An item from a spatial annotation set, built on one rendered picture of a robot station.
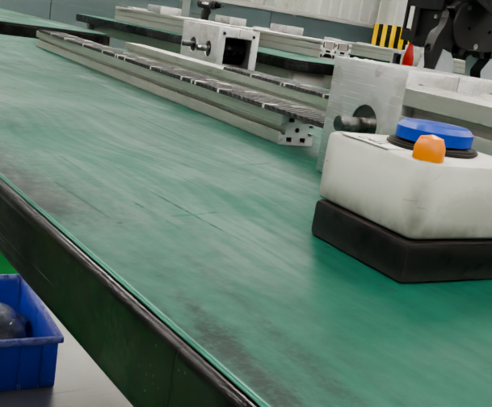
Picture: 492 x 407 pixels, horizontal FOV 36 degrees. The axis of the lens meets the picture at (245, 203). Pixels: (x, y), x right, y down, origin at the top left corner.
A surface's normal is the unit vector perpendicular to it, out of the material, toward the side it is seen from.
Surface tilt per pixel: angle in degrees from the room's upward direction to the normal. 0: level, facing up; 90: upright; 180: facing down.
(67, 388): 0
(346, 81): 90
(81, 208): 0
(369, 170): 90
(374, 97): 90
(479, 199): 90
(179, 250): 0
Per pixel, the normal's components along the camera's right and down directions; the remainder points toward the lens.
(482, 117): -0.87, -0.01
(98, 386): 0.15, -0.96
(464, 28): 0.48, 0.27
